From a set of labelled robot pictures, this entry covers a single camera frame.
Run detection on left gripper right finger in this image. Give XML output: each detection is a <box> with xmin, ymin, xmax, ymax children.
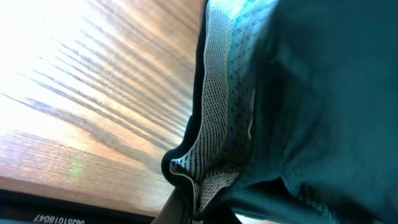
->
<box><xmin>203</xmin><ymin>206</ymin><xmax>242</xmax><ymax>224</ymax></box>

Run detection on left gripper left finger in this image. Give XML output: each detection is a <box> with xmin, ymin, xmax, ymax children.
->
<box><xmin>150</xmin><ymin>188</ymin><xmax>193</xmax><ymax>224</ymax></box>

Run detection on black shorts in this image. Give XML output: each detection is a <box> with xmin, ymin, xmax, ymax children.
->
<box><xmin>161</xmin><ymin>0</ymin><xmax>397</xmax><ymax>223</ymax></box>

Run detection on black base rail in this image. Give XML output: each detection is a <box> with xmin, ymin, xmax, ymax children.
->
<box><xmin>1</xmin><ymin>190</ymin><xmax>154</xmax><ymax>224</ymax></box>

